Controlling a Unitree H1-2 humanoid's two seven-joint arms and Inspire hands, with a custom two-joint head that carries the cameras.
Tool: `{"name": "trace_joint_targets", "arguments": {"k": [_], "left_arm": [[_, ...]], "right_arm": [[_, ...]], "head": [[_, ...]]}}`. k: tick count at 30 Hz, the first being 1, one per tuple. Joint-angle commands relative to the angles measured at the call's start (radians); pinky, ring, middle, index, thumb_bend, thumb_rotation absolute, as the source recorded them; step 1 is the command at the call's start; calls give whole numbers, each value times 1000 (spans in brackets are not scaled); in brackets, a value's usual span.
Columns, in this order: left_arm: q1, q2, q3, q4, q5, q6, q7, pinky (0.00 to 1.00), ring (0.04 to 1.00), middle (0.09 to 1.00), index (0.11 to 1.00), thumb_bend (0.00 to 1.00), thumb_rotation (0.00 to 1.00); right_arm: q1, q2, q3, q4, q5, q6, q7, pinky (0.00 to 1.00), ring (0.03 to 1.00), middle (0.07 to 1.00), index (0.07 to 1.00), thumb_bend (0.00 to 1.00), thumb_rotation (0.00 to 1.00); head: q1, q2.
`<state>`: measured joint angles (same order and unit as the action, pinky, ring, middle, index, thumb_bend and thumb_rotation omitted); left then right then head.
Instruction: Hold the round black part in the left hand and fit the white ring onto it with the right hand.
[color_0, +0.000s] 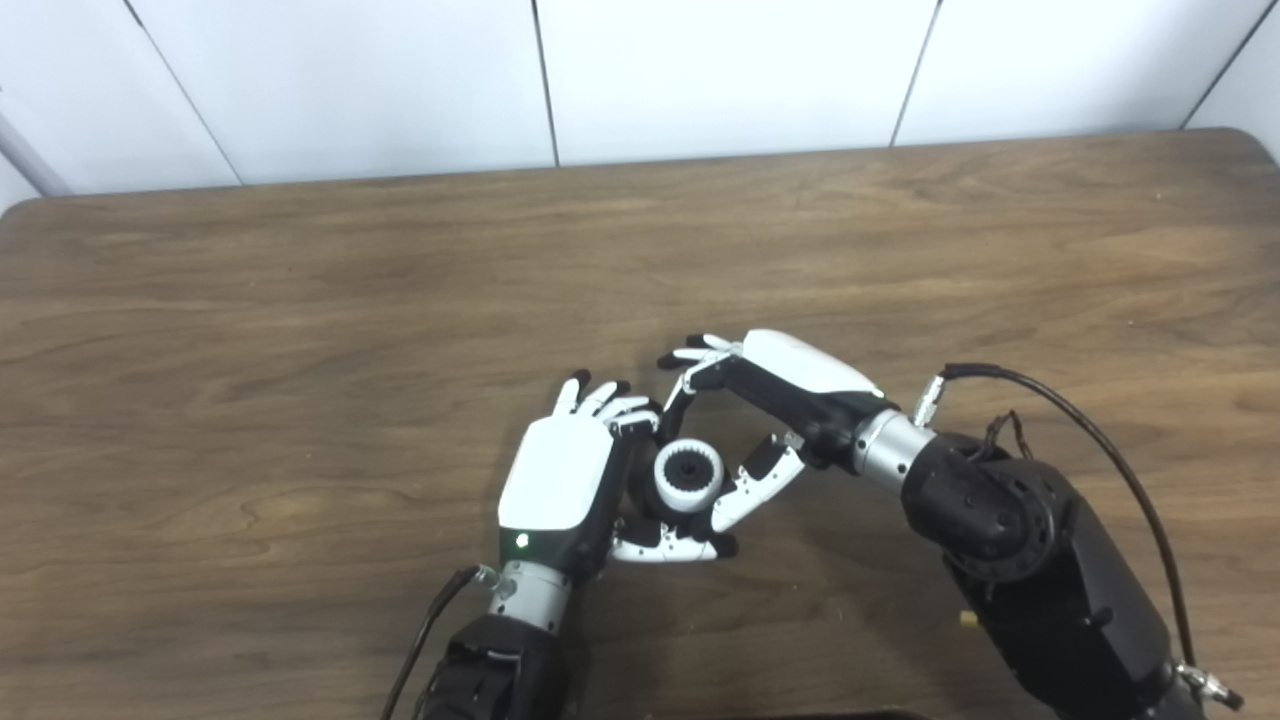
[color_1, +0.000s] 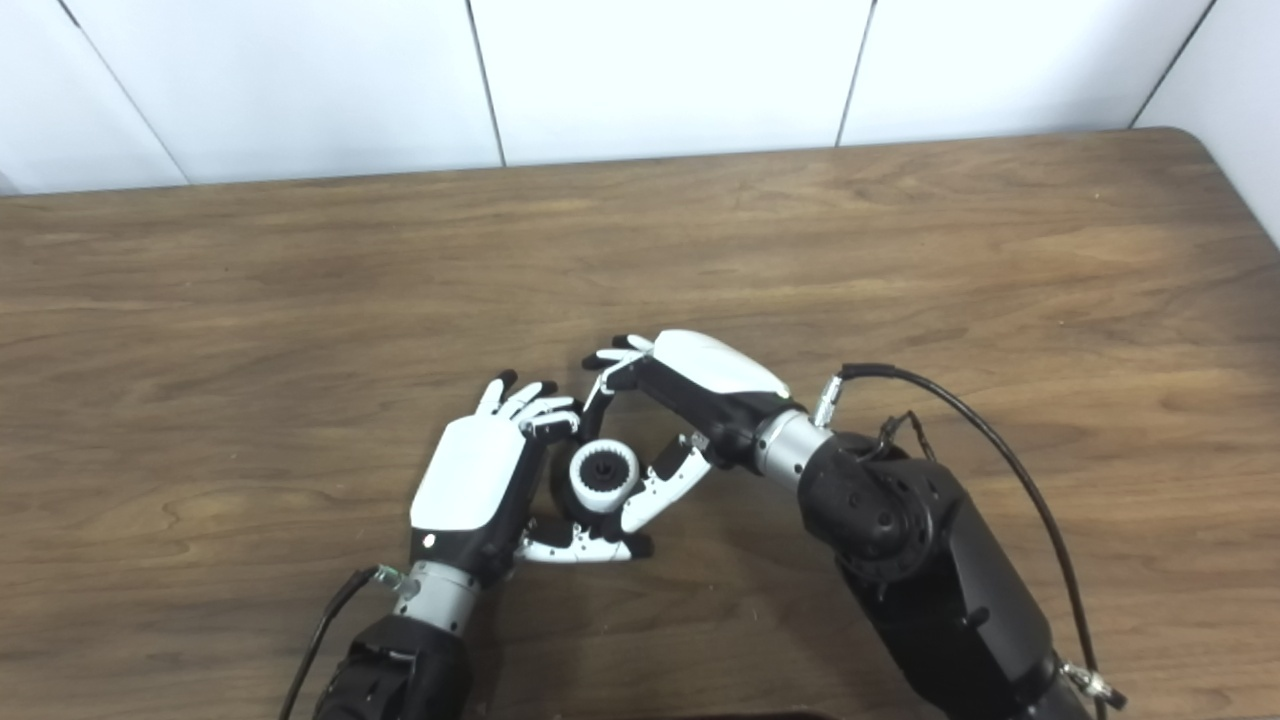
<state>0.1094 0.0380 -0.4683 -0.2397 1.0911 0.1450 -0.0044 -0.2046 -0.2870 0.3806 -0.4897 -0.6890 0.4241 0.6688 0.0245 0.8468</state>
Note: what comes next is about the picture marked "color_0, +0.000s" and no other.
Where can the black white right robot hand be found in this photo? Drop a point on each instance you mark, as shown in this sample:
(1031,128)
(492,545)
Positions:
(810,385)

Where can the round black plastic part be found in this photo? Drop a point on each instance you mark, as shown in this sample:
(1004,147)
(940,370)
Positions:
(688,470)

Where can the grey wall corner trim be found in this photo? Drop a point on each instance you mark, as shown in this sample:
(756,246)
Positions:
(30,160)

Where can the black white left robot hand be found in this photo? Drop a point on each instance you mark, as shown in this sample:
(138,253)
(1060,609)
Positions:
(560,475)

